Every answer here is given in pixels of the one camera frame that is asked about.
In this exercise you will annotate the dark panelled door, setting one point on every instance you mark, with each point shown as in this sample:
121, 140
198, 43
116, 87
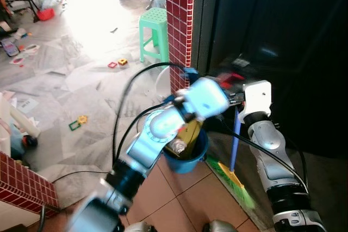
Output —
293, 36

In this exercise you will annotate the yellow square toy tile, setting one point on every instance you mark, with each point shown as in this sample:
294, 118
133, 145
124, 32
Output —
123, 62

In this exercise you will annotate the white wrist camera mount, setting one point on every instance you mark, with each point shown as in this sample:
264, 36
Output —
205, 99
258, 99

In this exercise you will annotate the blue round appliance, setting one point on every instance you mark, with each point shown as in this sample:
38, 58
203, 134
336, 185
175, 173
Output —
24, 145

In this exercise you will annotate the blue plastic bucket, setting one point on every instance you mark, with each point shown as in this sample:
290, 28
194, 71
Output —
187, 164

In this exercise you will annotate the green square toy tile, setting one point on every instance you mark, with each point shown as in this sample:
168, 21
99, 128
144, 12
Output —
70, 126

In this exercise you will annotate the red square toy tile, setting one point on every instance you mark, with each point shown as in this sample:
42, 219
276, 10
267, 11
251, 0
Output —
112, 64

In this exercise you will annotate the green plastic stool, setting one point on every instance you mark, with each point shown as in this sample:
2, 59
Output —
155, 20

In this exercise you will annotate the silver right robot leg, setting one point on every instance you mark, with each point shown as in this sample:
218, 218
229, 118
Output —
220, 226

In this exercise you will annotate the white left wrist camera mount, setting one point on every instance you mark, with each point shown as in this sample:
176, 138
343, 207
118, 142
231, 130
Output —
205, 99

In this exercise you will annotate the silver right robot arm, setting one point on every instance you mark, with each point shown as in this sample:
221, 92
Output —
266, 139

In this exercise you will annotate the red plastic basin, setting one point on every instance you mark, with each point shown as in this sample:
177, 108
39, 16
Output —
45, 14

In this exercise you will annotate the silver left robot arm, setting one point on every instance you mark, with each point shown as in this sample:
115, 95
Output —
157, 126

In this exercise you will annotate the silver left robot leg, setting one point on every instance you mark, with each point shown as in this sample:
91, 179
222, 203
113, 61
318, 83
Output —
140, 227

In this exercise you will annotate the silver robot leg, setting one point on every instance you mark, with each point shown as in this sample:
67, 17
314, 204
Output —
220, 226
140, 227

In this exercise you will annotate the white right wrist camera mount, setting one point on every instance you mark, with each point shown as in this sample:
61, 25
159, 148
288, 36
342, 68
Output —
258, 99

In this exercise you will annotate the small yellow toy piece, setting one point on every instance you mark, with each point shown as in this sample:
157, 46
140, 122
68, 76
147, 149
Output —
82, 119

